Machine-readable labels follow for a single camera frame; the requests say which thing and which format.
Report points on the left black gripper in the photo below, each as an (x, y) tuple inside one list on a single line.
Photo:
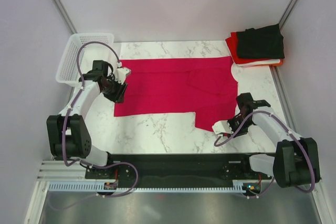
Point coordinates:
[(118, 96)]

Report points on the left aluminium corner post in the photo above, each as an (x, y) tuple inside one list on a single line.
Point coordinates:
[(64, 15)]

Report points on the folded black t shirt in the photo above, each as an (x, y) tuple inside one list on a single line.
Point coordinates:
[(261, 43)]

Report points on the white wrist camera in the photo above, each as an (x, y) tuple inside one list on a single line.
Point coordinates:
[(223, 128), (121, 73)]

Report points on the white plastic laundry basket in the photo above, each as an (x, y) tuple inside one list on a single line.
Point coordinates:
[(71, 60)]

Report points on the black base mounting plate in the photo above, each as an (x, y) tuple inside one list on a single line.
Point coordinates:
[(178, 170)]

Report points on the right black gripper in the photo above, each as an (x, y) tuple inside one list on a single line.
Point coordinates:
[(230, 121)]

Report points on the folded orange t shirt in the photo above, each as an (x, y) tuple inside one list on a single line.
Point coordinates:
[(279, 63)]

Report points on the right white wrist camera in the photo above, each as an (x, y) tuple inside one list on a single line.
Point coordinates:
[(223, 128)]

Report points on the crimson red t shirt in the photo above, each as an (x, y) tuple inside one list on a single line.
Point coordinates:
[(204, 86)]

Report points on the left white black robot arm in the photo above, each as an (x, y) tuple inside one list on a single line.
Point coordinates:
[(69, 137)]

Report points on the white slotted cable duct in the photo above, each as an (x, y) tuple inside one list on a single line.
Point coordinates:
[(104, 187)]

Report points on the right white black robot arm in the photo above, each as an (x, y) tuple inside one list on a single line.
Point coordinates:
[(296, 160)]

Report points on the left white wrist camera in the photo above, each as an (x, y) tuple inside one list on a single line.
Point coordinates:
[(121, 73)]

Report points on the folded white t shirt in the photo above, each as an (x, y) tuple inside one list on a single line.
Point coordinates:
[(260, 62)]

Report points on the aluminium front frame rail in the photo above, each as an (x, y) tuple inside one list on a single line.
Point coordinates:
[(56, 170)]

